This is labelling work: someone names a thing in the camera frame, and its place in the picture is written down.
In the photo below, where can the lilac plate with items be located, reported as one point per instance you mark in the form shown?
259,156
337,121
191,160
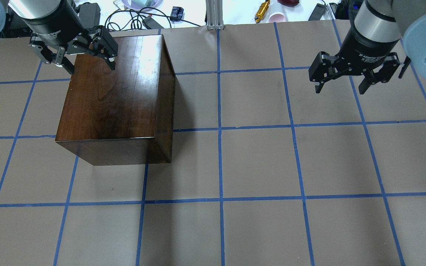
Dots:
139,4

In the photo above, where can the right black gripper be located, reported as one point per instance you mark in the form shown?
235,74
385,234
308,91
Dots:
365,47

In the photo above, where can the small blue black device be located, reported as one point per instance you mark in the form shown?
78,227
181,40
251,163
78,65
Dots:
177,14

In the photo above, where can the aluminium frame post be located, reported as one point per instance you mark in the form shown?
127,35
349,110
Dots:
214,15

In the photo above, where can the pink cup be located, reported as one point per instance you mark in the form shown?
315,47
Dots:
277,17

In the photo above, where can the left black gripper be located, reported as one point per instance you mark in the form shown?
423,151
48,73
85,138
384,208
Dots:
58,30

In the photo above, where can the black power adapter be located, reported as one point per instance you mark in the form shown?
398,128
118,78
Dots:
318,12

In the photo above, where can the black power brick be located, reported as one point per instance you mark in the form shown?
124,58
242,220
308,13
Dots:
89,14

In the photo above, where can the dark wooden drawer box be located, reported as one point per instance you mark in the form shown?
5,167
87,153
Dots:
124,116

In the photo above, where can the red mango fruit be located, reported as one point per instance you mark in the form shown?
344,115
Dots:
289,3

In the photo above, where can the gold metal cylinder tool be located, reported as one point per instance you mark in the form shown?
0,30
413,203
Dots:
261,11

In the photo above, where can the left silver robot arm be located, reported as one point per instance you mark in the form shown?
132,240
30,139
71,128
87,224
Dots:
22,10

